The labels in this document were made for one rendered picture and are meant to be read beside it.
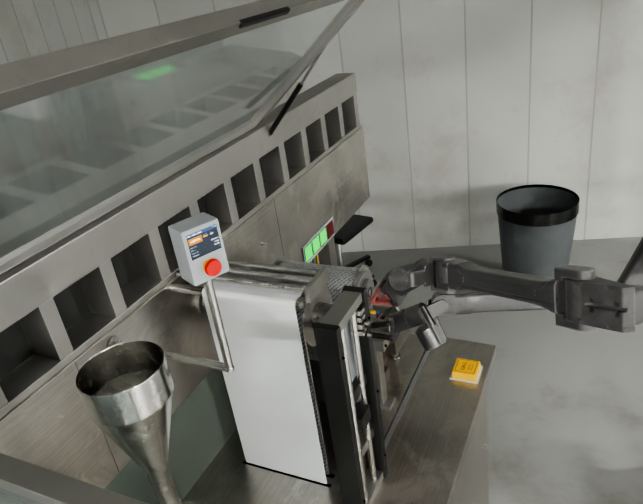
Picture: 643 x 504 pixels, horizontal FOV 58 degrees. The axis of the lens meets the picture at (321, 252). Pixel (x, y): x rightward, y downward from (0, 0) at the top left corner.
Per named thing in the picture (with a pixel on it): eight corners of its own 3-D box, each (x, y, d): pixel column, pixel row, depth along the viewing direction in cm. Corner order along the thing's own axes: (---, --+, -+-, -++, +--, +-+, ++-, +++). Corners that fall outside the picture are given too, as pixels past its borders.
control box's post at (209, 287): (231, 371, 108) (207, 277, 99) (223, 370, 109) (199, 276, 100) (235, 366, 109) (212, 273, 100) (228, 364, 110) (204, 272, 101)
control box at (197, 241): (199, 291, 95) (185, 235, 91) (181, 278, 100) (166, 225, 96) (235, 273, 99) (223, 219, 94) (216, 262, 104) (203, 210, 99)
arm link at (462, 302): (593, 281, 157) (605, 289, 146) (594, 302, 158) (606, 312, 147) (430, 289, 165) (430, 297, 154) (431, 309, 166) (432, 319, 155)
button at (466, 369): (475, 382, 172) (475, 375, 171) (452, 378, 175) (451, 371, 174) (480, 367, 177) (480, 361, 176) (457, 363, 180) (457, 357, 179)
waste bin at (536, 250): (569, 266, 392) (575, 183, 366) (577, 305, 353) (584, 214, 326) (496, 266, 406) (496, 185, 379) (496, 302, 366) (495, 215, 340)
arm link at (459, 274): (604, 327, 105) (603, 267, 103) (581, 334, 102) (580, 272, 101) (451, 292, 143) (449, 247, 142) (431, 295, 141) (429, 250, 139)
